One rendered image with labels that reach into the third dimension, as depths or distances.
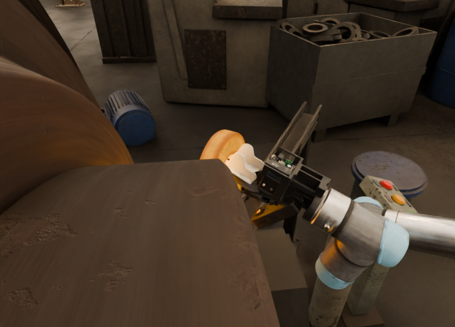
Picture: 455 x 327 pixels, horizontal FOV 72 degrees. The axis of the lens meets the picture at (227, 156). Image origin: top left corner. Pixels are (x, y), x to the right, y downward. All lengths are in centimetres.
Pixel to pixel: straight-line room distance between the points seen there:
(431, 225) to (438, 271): 116
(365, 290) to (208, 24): 215
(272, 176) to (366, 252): 20
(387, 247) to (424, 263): 129
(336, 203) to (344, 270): 14
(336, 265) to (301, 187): 17
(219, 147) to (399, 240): 34
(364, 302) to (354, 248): 89
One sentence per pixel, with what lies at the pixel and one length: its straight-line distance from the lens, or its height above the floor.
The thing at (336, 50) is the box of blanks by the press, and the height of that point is 70.
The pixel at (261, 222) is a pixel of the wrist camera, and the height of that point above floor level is 82.
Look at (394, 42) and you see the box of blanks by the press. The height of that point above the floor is 70.
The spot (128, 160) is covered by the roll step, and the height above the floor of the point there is 119.
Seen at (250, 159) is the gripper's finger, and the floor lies 93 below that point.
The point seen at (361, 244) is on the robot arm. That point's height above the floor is 87.
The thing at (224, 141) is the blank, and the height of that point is 98.
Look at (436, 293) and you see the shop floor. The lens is 178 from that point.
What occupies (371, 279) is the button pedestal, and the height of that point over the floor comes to 25.
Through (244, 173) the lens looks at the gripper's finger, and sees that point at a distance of 60.
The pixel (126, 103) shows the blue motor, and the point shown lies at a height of 32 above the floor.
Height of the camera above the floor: 129
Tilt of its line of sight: 35 degrees down
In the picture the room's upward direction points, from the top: straight up
